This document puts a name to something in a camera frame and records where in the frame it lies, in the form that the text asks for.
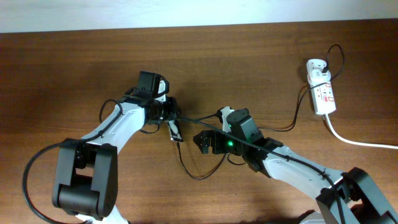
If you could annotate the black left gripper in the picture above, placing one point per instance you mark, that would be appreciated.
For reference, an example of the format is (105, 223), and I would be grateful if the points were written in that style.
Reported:
(171, 112)

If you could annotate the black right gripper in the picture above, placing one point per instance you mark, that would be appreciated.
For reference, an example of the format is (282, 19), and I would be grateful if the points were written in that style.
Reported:
(217, 147)

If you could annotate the black Galaxy flip phone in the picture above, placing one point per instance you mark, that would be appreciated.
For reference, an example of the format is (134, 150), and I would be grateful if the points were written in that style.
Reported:
(175, 131)

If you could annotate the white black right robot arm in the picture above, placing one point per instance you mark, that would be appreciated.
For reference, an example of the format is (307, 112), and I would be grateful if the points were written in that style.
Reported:
(343, 197)

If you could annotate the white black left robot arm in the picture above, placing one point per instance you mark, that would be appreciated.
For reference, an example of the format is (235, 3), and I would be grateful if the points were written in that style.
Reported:
(86, 179)

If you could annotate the white USB charger adapter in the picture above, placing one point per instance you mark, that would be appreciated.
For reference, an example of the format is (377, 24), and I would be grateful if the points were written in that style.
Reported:
(317, 71)

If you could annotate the white power strip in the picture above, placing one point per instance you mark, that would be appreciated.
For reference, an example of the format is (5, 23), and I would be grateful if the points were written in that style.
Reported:
(323, 98)

